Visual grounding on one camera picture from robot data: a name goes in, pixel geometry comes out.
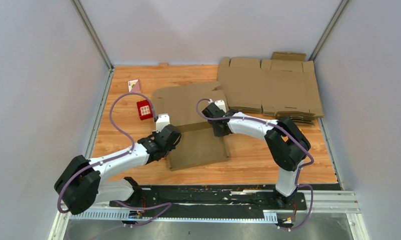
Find stack of flat cardboard boxes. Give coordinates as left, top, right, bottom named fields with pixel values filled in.
left=217, top=52, right=324, bottom=125

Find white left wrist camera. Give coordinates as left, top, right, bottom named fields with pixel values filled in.
left=155, top=113, right=170, bottom=133

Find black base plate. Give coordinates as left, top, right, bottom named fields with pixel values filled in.
left=124, top=184, right=307, bottom=219

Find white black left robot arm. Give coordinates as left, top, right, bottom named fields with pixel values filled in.
left=54, top=124, right=182, bottom=215

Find pink white card box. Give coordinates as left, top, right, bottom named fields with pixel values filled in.
left=127, top=79, right=142, bottom=93

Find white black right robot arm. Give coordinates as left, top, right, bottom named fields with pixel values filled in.
left=197, top=102, right=314, bottom=209

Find brown cardboard box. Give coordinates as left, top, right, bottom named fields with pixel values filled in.
left=151, top=81, right=229, bottom=171

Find aluminium frame rails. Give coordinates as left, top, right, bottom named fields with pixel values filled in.
left=48, top=0, right=370, bottom=240

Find red small box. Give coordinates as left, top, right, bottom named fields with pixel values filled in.
left=136, top=100, right=153, bottom=121

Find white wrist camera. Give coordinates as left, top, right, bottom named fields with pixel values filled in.
left=214, top=99, right=227, bottom=113
left=155, top=113, right=170, bottom=133

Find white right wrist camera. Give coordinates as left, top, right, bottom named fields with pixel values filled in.
left=214, top=99, right=227, bottom=113

